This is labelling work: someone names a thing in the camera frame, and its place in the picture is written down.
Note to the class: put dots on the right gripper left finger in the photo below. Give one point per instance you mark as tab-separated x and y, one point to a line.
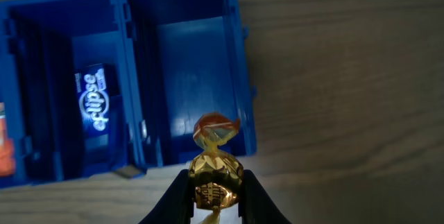
173	206

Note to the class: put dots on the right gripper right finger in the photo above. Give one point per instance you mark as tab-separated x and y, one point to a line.
256	210

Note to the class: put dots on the blue candy pack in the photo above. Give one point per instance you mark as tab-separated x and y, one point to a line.
95	106

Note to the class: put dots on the blue tray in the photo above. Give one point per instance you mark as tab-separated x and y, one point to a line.
194	61

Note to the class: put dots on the orange candy box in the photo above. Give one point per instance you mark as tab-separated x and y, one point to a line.
6	158

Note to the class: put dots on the gold candy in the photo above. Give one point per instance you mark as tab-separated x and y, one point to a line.
215	168

